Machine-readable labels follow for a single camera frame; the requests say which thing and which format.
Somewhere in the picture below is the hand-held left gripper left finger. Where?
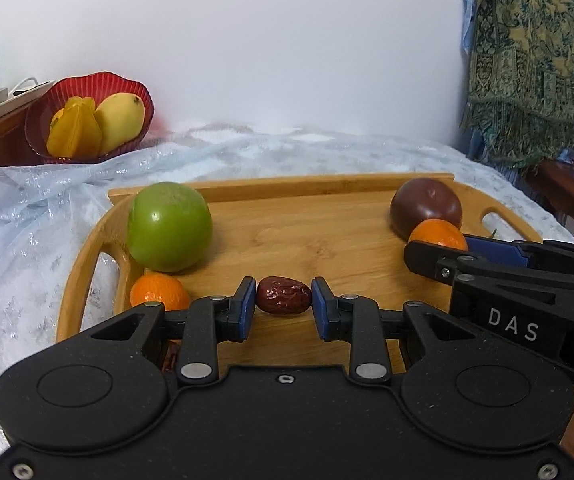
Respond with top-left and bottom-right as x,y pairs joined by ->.
89,275 -> 259,388

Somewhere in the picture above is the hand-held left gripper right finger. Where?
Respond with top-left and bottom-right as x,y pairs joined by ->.
311,275 -> 485,387

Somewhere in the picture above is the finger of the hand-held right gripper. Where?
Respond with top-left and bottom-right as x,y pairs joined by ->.
403,239 -> 574,290
464,235 -> 574,267

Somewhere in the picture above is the tangerine with stem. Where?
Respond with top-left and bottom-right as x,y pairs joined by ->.
408,218 -> 469,253

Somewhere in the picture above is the red date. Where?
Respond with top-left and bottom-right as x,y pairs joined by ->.
256,276 -> 313,317

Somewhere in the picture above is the wooden tray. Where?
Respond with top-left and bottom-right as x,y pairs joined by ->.
56,172 -> 544,368

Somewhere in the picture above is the small orange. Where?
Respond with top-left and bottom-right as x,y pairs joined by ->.
130,272 -> 191,311

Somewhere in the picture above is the dark purple passion fruit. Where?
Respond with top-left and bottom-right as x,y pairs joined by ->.
390,177 -> 463,238

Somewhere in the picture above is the dark wooden side table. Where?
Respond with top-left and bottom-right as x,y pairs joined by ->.
524,160 -> 574,248

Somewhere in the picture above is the green apple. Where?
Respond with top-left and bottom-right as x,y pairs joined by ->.
127,181 -> 214,273

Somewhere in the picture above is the green patterned fringed scarf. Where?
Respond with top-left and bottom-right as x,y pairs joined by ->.
460,0 -> 574,168

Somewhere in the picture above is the sheer snowflake cloth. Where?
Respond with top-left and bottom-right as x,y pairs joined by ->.
0,122 -> 574,471

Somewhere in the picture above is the yellow mango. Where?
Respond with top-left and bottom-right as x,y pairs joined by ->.
94,92 -> 146,155

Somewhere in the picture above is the yellow starfruit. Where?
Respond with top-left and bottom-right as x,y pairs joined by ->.
47,96 -> 104,158

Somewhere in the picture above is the red fruit bowl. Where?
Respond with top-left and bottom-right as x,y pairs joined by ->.
24,72 -> 155,165

